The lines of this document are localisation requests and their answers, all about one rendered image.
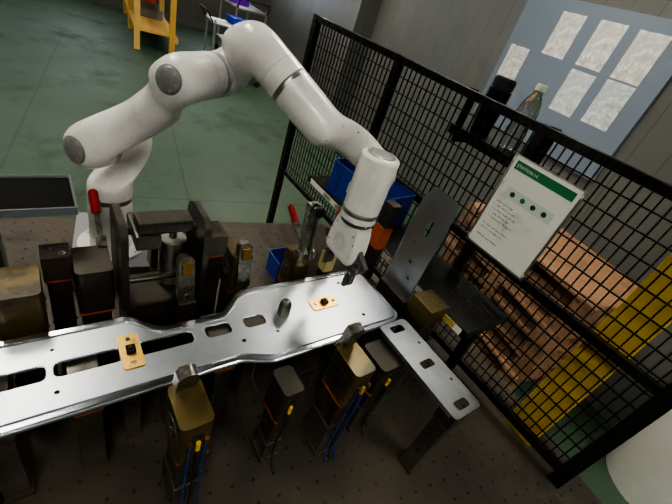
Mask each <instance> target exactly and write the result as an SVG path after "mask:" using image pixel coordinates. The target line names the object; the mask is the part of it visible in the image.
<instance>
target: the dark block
mask: <svg viewBox="0 0 672 504"><path fill-rule="evenodd" d="M211 226H212V236H211V243H210V251H209V258H208V265H207V273H206V280H205V287H204V295H203V296H200V297H198V298H197V306H196V314H195V319H199V318H200V317H201V316H205V315H210V314H213V313H214V307H215V300H216V294H217V288H218V282H219V276H220V270H221V263H222V257H223V256H225V252H226V246H227V240H228V235H227V234H226V232H225V230H224V229H223V227H222V225H221V224H220V222H219V221H211Z"/></svg>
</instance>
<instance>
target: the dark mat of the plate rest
mask: <svg viewBox="0 0 672 504"><path fill-rule="evenodd" d="M52 207H75V205H74V200H73V196H72V191H71V187H70V183H69V178H0V210H3V209H27V208H52Z"/></svg>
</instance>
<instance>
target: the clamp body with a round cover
mask: <svg viewBox="0 0 672 504"><path fill-rule="evenodd" d="M41 273H42V272H41V271H40V270H39V266H38V265H36V264H28V265H18V266H9V267H0V338H1V341H4V340H9V339H14V338H19V337H24V336H29V335H34V334H39V333H44V332H49V328H50V325H49V323H48V314H47V305H48V304H47V303H46V302H45V301H46V300H47V298H46V295H44V290H43V285H42V281H41V275H40V274H41ZM44 378H45V371H44V370H43V369H35V370H31V371H27V372H23V373H19V374H14V380H15V384H16V387H17V388H18V387H21V386H25V385H29V384H33V383H37V382H40V381H42V380H43V379H44Z"/></svg>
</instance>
